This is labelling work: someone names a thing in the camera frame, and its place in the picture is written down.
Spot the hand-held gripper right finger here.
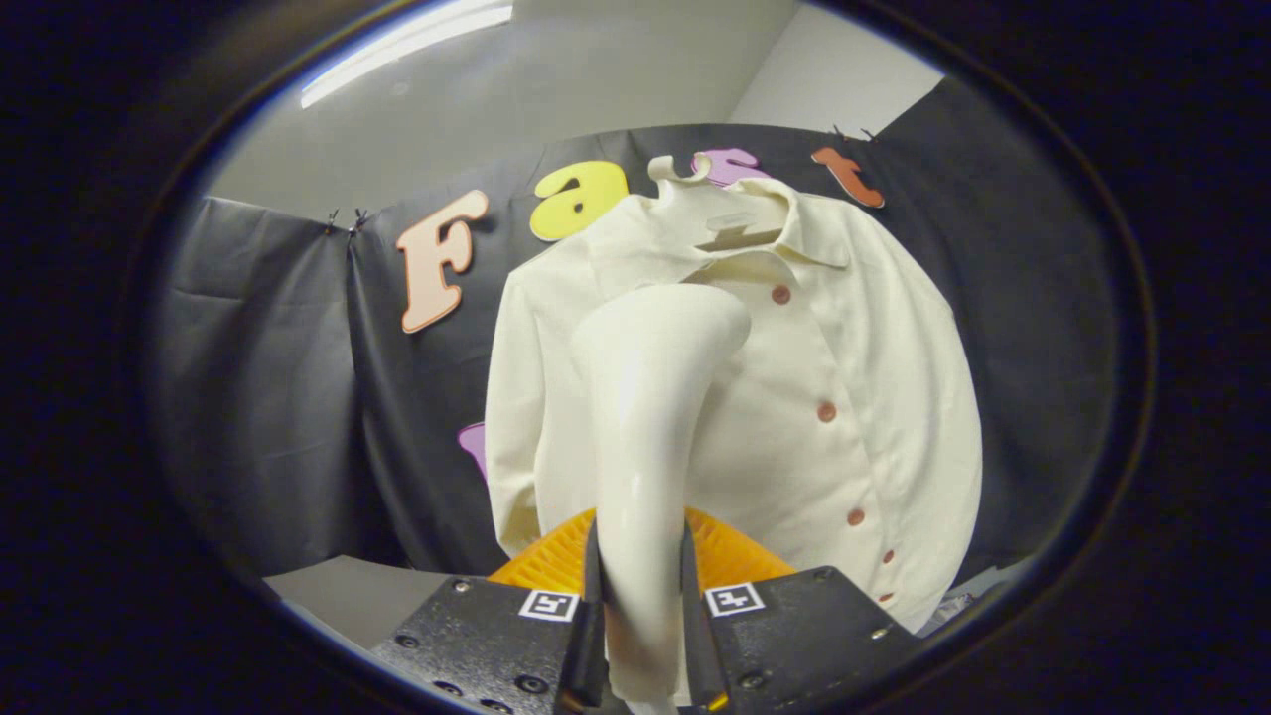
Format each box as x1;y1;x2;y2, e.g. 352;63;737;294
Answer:
680;506;924;714

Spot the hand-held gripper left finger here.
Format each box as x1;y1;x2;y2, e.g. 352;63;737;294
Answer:
369;508;609;715

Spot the cream button-up shirt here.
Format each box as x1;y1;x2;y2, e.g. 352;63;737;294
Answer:
485;177;984;634

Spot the white garment steamer head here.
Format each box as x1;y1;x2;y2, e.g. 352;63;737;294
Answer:
571;285;753;711

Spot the white plastic clothes hanger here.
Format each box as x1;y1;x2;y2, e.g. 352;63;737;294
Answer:
647;154;787;252

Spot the grey drawer cabinet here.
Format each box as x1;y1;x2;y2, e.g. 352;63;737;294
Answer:
263;554;450;652

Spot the black backdrop cloth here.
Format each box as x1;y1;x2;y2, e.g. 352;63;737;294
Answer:
149;77;1133;589

